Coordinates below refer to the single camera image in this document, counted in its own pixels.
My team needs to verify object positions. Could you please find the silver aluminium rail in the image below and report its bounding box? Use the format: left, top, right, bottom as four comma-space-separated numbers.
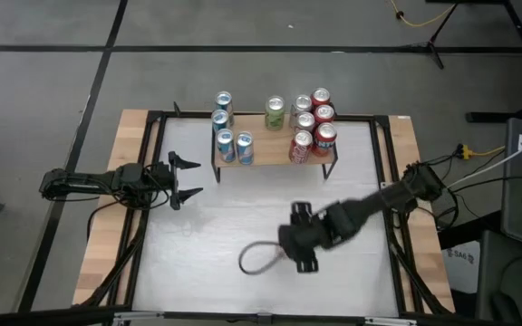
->
113, 310, 419, 326

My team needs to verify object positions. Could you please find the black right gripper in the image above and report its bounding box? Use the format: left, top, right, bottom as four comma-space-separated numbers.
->
277, 201, 334, 274

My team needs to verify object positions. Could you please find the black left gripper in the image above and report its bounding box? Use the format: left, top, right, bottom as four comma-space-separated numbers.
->
154, 151, 205, 212

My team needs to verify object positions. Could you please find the silver Diet Coke can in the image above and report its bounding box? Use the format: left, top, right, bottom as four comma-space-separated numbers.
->
289, 93, 314, 128
295, 111, 317, 135

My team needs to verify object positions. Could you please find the black metal bar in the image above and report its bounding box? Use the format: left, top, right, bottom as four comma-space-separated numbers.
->
0, 305, 131, 326

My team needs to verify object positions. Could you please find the yellow cable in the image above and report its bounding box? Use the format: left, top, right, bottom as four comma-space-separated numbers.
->
390, 0, 459, 28
458, 143, 507, 160

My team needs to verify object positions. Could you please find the black metal table frame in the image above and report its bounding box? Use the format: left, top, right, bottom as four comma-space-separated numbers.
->
79, 101, 452, 318

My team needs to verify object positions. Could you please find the wooden shelf with black legs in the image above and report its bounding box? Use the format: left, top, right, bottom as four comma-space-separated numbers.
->
209, 110, 338, 183

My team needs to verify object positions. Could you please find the black tripod stand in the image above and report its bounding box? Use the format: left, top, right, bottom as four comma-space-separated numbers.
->
399, 0, 461, 70

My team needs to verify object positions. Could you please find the red and black Coca-Cola can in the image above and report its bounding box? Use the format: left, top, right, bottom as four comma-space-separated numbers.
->
288, 129, 314, 165

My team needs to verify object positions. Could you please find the white printed box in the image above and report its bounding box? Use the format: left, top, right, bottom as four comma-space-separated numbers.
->
441, 239, 482, 295

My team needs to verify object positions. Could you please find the red Fanta can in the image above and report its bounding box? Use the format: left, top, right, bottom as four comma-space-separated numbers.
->
314, 104, 336, 125
311, 121, 338, 158
310, 87, 332, 109

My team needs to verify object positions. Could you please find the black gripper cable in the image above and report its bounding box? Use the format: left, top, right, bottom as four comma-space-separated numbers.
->
237, 240, 289, 276

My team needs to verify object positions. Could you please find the white cable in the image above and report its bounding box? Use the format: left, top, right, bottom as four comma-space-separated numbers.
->
446, 129, 522, 189

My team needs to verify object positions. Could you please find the green Sanzo can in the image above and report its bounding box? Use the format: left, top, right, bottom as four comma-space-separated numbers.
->
264, 95, 286, 132

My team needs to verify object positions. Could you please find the black cable bundle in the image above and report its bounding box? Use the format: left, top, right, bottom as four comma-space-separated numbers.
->
423, 153, 522, 227

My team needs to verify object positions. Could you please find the blue silver Red Bull can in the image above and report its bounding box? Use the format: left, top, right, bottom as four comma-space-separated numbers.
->
235, 130, 256, 166
216, 128, 237, 164
214, 91, 235, 114
210, 109, 231, 133

